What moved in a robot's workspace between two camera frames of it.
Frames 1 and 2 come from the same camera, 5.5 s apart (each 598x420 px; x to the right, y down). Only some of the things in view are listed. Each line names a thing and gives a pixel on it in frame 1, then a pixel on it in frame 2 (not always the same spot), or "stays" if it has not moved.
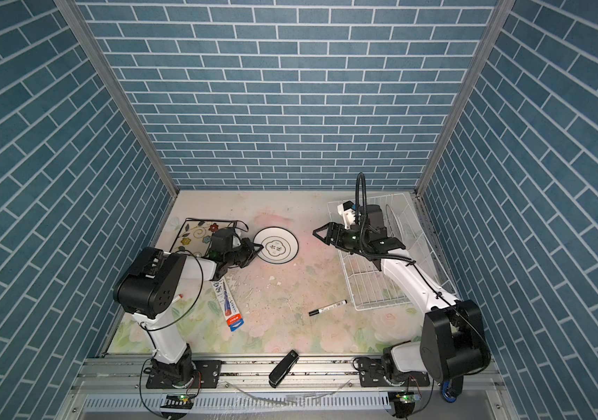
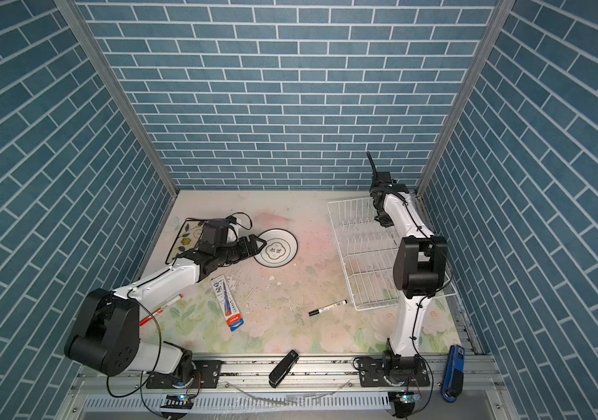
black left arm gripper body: [240, 254] stays
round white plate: [280, 244] stays
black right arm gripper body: [352, 240] to [382, 220]
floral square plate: [195, 236] stays
